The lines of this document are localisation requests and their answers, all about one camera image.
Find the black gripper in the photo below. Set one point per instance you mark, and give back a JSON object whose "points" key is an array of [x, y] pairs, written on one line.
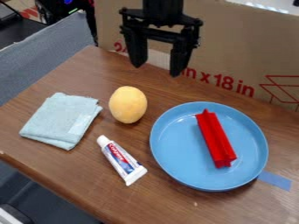
{"points": [[160, 21]]}

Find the red star-shaped bar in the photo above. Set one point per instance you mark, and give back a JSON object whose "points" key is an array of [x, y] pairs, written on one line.
{"points": [[216, 140]]}

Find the blue plate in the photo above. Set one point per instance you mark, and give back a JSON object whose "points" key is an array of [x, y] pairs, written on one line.
{"points": [[180, 152]]}

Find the yellow round fruit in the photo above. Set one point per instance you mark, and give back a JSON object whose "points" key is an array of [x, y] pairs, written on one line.
{"points": [[127, 104]]}

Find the brown cardboard box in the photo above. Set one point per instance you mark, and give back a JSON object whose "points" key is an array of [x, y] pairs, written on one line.
{"points": [[248, 50]]}

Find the black device in background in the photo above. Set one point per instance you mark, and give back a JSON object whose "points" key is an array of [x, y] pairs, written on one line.
{"points": [[53, 10]]}

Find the grey fabric partition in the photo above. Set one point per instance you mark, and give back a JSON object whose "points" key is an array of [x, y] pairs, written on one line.
{"points": [[28, 59]]}

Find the light blue folded cloth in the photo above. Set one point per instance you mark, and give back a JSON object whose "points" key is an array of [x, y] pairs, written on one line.
{"points": [[61, 119]]}

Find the white toothpaste tube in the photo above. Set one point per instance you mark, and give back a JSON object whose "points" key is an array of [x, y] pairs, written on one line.
{"points": [[126, 165]]}

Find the blue tape strip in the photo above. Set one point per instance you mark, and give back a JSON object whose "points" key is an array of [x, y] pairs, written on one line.
{"points": [[275, 180]]}

